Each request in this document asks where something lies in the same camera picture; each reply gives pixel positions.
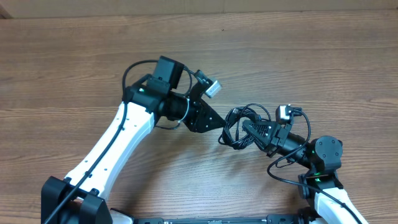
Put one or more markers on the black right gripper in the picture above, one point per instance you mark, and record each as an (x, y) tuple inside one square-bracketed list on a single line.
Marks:
[(278, 130)]

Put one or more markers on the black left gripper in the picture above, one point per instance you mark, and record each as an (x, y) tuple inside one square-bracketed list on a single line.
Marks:
[(200, 114)]

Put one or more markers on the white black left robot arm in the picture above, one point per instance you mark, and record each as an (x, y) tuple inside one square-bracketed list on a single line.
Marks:
[(172, 91)]

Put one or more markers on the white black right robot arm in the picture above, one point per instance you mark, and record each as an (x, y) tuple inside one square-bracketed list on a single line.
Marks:
[(319, 186)]

